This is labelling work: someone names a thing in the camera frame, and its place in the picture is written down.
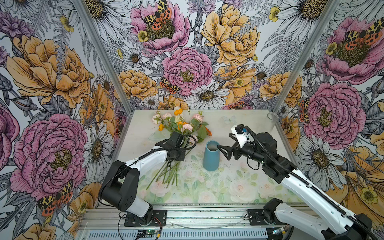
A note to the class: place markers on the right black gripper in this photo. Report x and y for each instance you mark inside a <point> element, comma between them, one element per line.
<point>230,151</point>

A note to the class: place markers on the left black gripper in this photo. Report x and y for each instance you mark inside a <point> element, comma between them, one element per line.
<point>181,157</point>

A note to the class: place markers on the teal ceramic vase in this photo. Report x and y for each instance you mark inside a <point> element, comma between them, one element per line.
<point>211,159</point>

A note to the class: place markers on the pink rose flower stem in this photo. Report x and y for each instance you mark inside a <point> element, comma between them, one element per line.
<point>196,128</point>

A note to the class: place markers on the orange poppy flower stem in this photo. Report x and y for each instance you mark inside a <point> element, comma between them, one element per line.
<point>179,118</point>

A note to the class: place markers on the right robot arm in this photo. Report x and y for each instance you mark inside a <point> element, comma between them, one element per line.
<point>333,221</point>

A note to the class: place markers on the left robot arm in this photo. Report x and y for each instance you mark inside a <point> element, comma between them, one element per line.
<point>120,187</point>

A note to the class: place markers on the clear glass cylinder vase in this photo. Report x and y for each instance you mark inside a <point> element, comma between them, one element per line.
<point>268,122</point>

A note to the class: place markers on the pink-edged white carnation stem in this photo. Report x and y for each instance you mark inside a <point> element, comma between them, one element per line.
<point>167,119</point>

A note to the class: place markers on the green circuit board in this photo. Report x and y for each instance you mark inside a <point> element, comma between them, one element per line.
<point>147,233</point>

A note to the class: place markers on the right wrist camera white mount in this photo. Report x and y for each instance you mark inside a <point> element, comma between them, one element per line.
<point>241,134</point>

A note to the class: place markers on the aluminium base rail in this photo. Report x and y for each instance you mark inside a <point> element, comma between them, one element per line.
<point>182,222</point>

